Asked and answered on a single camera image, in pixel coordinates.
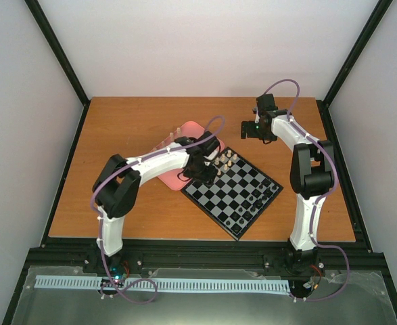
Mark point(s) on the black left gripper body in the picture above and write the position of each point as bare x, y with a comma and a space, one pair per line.
200, 174

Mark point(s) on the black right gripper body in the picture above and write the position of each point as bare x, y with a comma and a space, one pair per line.
257, 132

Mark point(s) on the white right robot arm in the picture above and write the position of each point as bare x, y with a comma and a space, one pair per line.
312, 175

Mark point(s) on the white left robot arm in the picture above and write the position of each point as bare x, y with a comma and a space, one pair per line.
115, 190

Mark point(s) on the black white chess board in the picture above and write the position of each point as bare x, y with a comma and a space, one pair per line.
222, 201

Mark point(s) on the pink plastic tray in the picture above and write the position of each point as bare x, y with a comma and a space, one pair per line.
169, 163

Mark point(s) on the light blue cable duct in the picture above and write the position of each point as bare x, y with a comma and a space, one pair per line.
166, 285

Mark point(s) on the black aluminium frame base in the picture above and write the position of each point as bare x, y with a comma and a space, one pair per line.
145, 255

